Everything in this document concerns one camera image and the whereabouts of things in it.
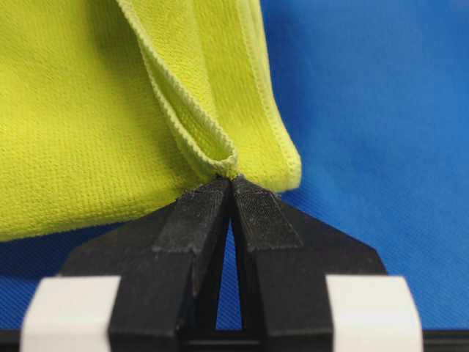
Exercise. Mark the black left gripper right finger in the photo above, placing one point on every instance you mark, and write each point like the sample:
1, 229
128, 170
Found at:
307, 286

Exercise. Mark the blue table cloth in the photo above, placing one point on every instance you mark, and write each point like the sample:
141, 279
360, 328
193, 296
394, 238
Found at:
374, 96

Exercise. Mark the yellow-green towel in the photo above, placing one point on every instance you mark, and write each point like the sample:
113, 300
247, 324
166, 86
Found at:
112, 109

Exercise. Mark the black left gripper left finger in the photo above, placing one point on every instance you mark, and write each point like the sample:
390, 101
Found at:
136, 288

